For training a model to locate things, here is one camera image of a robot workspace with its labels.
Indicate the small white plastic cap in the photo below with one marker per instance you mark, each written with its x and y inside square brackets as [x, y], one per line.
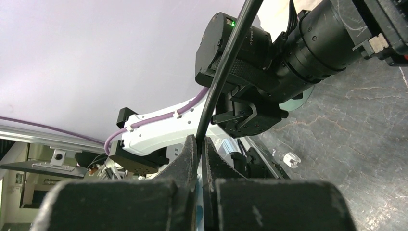
[288, 158]

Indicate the mint green bowl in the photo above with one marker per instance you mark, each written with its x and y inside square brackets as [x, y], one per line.
[294, 104]

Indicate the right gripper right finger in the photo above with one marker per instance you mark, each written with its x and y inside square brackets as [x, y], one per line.
[213, 167]

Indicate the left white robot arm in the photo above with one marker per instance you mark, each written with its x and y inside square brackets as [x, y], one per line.
[247, 77]

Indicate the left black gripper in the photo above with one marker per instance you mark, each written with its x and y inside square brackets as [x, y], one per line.
[387, 21]

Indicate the black tent pole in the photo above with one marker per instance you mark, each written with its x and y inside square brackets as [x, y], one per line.
[232, 47]

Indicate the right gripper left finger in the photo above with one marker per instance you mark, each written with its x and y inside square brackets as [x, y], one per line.
[181, 174]

